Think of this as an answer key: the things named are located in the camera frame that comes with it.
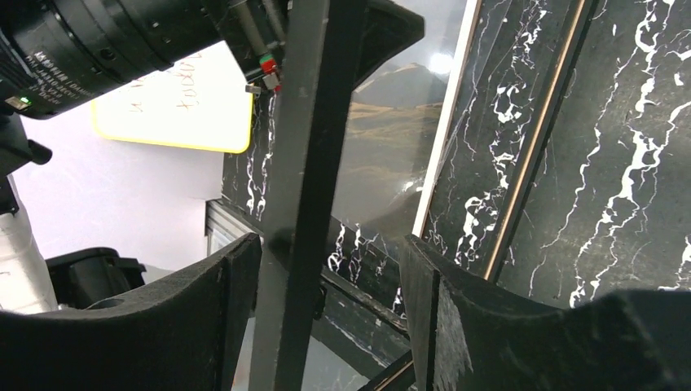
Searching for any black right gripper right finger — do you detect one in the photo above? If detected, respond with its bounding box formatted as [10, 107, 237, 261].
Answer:
[399, 235, 690, 390]

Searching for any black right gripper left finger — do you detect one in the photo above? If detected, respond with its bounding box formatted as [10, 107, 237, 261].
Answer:
[1, 233, 262, 390]

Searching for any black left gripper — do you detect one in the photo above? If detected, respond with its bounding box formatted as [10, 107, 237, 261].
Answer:
[0, 0, 425, 120]

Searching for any mountain landscape photo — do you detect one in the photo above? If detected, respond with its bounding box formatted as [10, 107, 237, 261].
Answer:
[332, 1, 466, 239]

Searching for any wooden picture frame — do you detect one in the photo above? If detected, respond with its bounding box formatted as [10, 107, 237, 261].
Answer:
[249, 1, 598, 390]

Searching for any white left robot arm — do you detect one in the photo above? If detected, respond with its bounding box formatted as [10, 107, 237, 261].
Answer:
[1, 1, 425, 314]

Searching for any yellow-rimmed whiteboard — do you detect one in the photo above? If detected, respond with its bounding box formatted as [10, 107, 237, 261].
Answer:
[90, 42, 253, 153]

